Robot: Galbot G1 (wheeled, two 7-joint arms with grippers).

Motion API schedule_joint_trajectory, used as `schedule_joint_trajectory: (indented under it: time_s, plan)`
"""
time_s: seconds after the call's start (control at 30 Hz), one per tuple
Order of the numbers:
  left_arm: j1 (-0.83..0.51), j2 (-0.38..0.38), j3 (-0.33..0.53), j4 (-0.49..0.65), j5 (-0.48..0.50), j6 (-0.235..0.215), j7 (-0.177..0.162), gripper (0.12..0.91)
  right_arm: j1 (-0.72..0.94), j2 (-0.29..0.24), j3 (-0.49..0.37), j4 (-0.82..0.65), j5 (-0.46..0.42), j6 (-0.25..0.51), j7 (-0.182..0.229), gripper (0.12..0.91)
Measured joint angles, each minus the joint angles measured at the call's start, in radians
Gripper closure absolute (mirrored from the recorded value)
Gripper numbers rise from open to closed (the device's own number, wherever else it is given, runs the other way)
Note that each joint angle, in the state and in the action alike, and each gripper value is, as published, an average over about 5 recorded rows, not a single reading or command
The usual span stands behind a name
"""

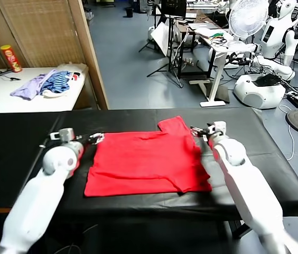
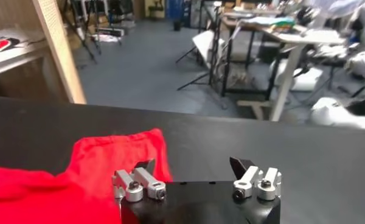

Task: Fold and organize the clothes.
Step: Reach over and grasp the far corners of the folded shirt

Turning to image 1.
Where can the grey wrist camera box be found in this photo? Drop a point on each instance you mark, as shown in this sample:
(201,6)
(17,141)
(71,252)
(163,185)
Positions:
(219,127)
(64,135)

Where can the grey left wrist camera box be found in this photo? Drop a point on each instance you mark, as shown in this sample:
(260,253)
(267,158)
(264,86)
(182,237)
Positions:
(64,135)

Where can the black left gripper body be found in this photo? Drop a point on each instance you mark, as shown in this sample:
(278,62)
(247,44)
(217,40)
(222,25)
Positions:
(83,140)

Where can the red chips can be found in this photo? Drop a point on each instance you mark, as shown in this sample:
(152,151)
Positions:
(11,58)

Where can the black monitor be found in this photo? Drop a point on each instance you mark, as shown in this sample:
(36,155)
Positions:
(173,7)

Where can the clear plastic bag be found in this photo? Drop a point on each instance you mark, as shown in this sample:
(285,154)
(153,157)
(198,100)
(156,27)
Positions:
(67,66)

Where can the black floor plate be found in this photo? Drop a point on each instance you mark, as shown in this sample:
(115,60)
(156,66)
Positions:
(223,95)

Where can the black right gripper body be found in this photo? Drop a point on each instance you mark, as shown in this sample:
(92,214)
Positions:
(208,133)

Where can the black trash bin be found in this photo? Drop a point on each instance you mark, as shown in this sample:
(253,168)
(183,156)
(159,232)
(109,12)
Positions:
(129,12)

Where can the white cloth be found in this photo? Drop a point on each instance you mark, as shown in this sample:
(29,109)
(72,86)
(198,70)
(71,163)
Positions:
(53,94)

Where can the white electric fan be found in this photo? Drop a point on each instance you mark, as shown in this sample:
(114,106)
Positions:
(249,17)

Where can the silver laptop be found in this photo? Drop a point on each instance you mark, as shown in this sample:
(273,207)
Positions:
(204,26)

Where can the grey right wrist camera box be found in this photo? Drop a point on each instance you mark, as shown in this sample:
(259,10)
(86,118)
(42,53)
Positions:
(219,127)

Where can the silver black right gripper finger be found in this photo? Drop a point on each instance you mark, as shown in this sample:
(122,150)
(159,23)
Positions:
(199,134)
(197,129)

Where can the white side table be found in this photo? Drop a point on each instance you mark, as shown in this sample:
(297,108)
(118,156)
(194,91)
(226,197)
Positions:
(1,98)

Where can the white round container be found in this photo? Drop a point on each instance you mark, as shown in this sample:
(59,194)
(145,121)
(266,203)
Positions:
(151,33)

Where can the purple garment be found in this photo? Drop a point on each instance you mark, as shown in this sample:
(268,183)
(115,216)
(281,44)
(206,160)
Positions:
(28,88)

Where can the blue striped garment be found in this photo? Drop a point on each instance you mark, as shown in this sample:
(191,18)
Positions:
(56,82)

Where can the beige power strip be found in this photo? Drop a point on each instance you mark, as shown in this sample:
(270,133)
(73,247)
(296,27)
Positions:
(187,62)

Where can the red t-shirt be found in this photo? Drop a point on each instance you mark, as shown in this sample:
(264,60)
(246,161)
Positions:
(143,161)

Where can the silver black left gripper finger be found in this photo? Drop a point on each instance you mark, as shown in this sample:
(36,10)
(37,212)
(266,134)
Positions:
(98,141)
(97,136)

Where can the white humanoid robot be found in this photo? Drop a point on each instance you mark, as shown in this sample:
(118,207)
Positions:
(270,35)

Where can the black tripod stand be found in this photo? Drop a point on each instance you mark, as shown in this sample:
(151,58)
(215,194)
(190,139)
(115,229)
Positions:
(170,39)

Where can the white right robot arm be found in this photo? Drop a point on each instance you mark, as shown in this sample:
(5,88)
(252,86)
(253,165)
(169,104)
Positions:
(244,185)

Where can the black table cover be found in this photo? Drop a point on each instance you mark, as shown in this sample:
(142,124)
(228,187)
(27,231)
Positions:
(244,158)

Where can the white standing desk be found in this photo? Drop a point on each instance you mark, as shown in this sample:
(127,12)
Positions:
(215,79)

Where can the white reflector board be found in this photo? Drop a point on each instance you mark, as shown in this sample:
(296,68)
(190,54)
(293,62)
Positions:
(160,38)

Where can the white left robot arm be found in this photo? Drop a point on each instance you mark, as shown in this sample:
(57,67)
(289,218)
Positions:
(38,195)

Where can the wooden folding screen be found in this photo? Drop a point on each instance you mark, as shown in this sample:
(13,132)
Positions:
(46,31)

